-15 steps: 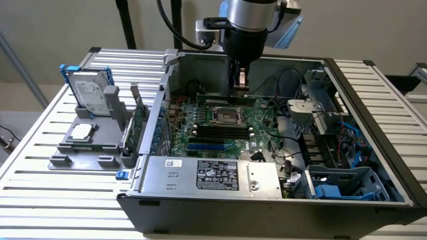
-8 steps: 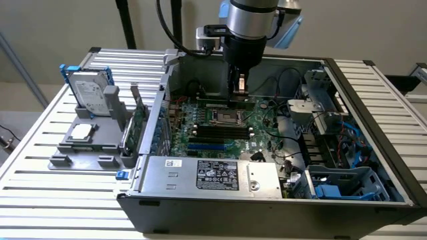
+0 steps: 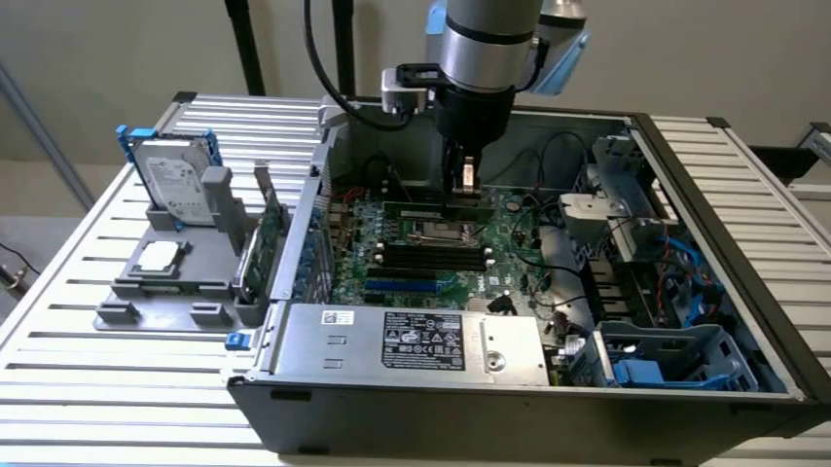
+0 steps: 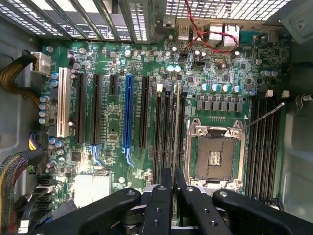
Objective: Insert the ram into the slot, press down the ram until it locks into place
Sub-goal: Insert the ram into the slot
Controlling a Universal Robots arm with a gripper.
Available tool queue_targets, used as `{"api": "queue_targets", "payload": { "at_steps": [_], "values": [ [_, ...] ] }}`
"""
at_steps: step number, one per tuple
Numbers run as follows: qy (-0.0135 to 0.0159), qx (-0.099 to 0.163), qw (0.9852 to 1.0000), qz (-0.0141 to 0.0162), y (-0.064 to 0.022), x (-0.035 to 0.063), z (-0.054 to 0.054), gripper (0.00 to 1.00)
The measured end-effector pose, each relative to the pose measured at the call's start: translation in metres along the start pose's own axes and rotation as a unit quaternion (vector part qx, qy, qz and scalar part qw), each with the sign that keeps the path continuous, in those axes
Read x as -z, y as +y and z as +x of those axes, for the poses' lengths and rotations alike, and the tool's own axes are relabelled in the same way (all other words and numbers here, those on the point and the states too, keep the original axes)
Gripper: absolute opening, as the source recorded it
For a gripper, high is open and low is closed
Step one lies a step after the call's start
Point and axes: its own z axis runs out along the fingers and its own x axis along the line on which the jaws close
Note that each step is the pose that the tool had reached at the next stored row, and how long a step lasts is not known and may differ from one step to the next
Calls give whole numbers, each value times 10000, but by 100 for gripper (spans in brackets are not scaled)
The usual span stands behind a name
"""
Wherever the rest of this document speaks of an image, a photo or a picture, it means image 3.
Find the red and black wire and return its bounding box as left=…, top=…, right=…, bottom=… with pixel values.
left=653, top=260, right=683, bottom=326

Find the thin black stand pole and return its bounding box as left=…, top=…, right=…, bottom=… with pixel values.
left=328, top=0, right=360, bottom=100

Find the silver CPU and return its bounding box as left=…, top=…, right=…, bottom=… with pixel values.
left=137, top=240, right=181, bottom=269

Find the green RAM stick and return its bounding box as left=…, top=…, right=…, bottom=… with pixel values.
left=381, top=199, right=493, bottom=224

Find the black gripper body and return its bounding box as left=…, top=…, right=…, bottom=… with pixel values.
left=432, top=85, right=515, bottom=149

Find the blue expansion slot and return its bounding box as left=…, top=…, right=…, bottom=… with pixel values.
left=365, top=278, right=440, bottom=295

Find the thick black stand pole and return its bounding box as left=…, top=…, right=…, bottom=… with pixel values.
left=222, top=0, right=269, bottom=97

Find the grey parts rack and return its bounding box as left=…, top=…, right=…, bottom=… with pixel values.
left=92, top=166, right=292, bottom=334

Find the open black PC case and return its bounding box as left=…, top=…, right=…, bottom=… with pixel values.
left=224, top=95, right=827, bottom=457

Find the metal disk bay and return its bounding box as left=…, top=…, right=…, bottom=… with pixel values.
left=559, top=134, right=681, bottom=264

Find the aluminium frame side table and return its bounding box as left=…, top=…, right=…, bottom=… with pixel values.
left=745, top=121, right=831, bottom=201

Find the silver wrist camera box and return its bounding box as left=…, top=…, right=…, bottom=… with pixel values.
left=378, top=62, right=434, bottom=117

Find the black RAM slot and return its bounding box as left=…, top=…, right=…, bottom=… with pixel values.
left=378, top=245, right=493, bottom=261
left=373, top=257, right=491, bottom=273
left=376, top=251, right=492, bottom=268
left=381, top=240, right=495, bottom=254

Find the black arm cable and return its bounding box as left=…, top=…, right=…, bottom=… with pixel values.
left=302, top=0, right=417, bottom=131

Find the CPU socket with locking lever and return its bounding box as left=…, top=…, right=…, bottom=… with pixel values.
left=402, top=219, right=487, bottom=245

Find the grey blue plastic drive cage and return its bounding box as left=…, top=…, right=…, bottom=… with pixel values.
left=591, top=319, right=760, bottom=391

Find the hard disk with blue bracket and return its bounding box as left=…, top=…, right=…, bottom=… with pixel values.
left=114, top=125, right=225, bottom=230

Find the black expansion slot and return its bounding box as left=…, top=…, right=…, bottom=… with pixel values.
left=361, top=291, right=437, bottom=306

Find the blue data wire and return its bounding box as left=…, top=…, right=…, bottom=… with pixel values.
left=652, top=232, right=727, bottom=326

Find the black looped wire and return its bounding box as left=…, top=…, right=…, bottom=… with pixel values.
left=535, top=132, right=591, bottom=198

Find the green graphics card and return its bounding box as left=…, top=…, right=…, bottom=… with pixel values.
left=233, top=162, right=288, bottom=304

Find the silver power supply unit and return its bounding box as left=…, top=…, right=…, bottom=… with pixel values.
left=269, top=303, right=555, bottom=389

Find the green motherboard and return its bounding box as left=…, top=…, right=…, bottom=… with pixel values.
left=321, top=184, right=567, bottom=318

